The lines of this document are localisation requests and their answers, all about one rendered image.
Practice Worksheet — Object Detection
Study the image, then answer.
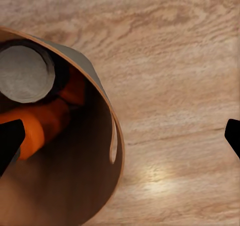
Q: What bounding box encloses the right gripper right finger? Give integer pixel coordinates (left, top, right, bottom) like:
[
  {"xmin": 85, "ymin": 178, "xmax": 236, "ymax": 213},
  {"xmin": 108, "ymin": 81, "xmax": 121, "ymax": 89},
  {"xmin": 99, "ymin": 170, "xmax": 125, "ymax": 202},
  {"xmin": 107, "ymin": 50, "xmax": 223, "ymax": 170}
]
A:
[{"xmin": 224, "ymin": 119, "xmax": 240, "ymax": 158}]

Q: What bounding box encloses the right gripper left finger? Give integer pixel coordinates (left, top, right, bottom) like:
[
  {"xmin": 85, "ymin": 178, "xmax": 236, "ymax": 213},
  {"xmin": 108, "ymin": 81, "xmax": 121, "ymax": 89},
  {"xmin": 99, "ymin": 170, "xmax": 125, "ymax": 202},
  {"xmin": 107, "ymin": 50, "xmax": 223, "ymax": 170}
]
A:
[{"xmin": 0, "ymin": 118, "xmax": 26, "ymax": 178}]

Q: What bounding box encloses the trash can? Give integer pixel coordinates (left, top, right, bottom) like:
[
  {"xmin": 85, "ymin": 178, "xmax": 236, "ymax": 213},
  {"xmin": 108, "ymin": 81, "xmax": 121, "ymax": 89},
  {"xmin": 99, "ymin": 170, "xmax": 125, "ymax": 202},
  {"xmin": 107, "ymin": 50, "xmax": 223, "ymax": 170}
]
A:
[{"xmin": 0, "ymin": 26, "xmax": 125, "ymax": 226}]

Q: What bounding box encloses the can of soda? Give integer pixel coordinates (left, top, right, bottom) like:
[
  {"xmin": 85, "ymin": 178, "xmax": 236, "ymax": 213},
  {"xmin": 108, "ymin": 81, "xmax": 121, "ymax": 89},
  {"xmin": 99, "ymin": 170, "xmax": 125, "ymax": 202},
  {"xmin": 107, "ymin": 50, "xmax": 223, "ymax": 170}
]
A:
[
  {"xmin": 0, "ymin": 41, "xmax": 71, "ymax": 103},
  {"xmin": 54, "ymin": 67, "xmax": 94, "ymax": 106},
  {"xmin": 0, "ymin": 94, "xmax": 71, "ymax": 164}
]

